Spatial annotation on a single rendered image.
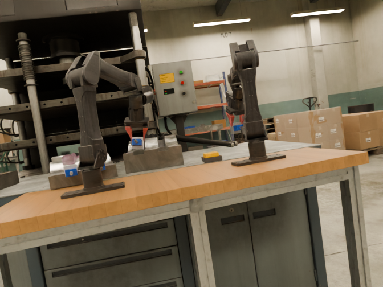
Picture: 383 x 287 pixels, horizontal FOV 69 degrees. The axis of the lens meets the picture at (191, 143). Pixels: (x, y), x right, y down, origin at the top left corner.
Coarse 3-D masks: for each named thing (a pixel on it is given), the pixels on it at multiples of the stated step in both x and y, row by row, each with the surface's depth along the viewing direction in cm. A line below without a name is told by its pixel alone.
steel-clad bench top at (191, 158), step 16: (240, 144) 185; (272, 144) 155; (288, 144) 144; (304, 144) 134; (192, 160) 137; (224, 160) 120; (32, 176) 175; (128, 176) 115; (0, 192) 121; (16, 192) 114
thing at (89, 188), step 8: (88, 176) 89; (96, 176) 90; (88, 184) 89; (96, 184) 90; (112, 184) 95; (120, 184) 92; (64, 192) 93; (72, 192) 91; (80, 192) 88; (88, 192) 89; (96, 192) 89
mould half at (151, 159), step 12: (156, 144) 147; (168, 144) 146; (132, 156) 122; (144, 156) 123; (156, 156) 123; (168, 156) 124; (180, 156) 125; (132, 168) 122; (144, 168) 123; (156, 168) 124
